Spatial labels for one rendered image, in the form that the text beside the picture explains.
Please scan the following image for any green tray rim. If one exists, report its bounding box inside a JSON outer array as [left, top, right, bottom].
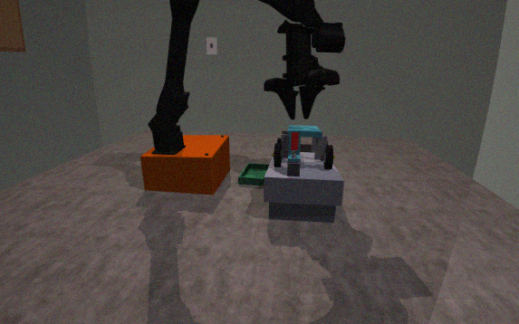
[[238, 163, 269, 186]]

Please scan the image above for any green tray floor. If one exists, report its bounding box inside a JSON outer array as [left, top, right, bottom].
[[245, 168, 267, 178]]

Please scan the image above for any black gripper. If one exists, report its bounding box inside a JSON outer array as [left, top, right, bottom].
[[264, 48, 340, 119]]

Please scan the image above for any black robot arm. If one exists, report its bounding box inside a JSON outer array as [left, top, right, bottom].
[[148, 0, 346, 155]]

